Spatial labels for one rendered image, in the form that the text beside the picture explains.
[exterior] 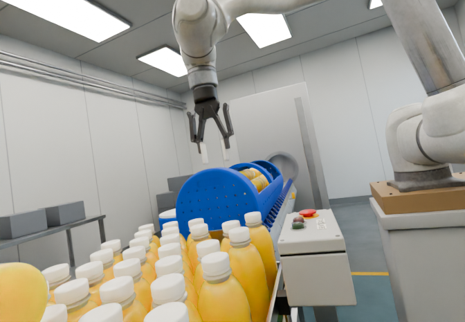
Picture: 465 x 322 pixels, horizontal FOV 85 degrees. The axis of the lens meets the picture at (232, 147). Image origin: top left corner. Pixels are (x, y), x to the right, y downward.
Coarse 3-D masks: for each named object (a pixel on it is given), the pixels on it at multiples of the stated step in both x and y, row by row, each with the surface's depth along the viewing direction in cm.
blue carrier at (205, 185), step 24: (216, 168) 81; (240, 168) 150; (264, 168) 162; (192, 192) 82; (216, 192) 80; (240, 192) 78; (264, 192) 92; (192, 216) 82; (216, 216) 80; (240, 216) 78; (264, 216) 89
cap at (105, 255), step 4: (96, 252) 49; (100, 252) 48; (104, 252) 48; (108, 252) 48; (112, 252) 49; (92, 256) 47; (96, 256) 46; (100, 256) 47; (104, 256) 47; (108, 256) 47; (112, 256) 48; (92, 260) 47; (96, 260) 46; (100, 260) 46; (104, 260) 47; (108, 260) 47
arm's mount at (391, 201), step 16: (464, 176) 89; (384, 192) 85; (416, 192) 77; (432, 192) 74; (448, 192) 72; (464, 192) 71; (384, 208) 78; (400, 208) 76; (416, 208) 75; (432, 208) 73; (448, 208) 72; (464, 208) 71
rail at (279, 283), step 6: (282, 276) 57; (276, 282) 52; (282, 282) 56; (276, 288) 50; (276, 294) 48; (276, 300) 47; (270, 306) 44; (276, 306) 46; (270, 312) 42; (276, 312) 45; (270, 318) 41; (276, 318) 44
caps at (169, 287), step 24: (96, 264) 41; (120, 264) 39; (168, 264) 35; (216, 264) 33; (48, 288) 37; (72, 288) 33; (120, 288) 30; (168, 288) 28; (48, 312) 27; (96, 312) 25; (120, 312) 25; (168, 312) 23
